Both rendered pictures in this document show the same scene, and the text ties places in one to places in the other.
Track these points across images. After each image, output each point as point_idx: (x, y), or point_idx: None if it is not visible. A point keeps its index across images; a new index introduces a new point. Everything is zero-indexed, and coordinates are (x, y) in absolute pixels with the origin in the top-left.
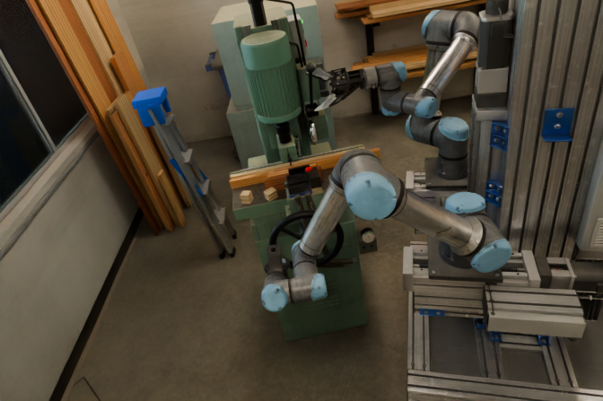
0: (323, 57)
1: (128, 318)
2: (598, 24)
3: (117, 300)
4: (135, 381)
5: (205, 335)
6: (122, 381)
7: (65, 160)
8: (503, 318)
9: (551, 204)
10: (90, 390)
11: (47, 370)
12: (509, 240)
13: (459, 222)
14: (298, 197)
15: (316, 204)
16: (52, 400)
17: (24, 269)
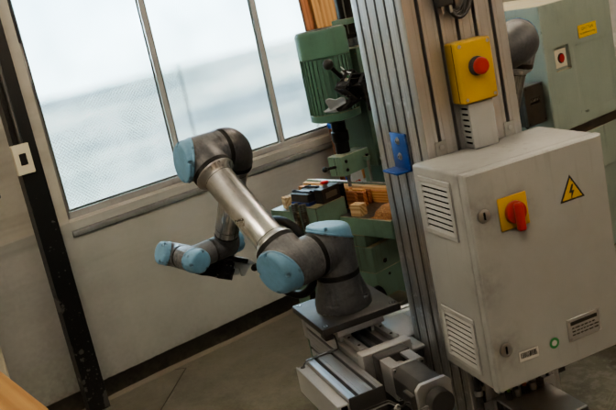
0: (547, 83)
1: (259, 345)
2: (390, 33)
3: (270, 327)
4: (204, 390)
5: (285, 388)
6: (199, 384)
7: (280, 151)
8: (302, 372)
9: (430, 278)
10: (178, 378)
11: (156, 334)
12: (419, 327)
13: (256, 219)
14: (292, 205)
15: (311, 222)
16: (148, 364)
17: (179, 229)
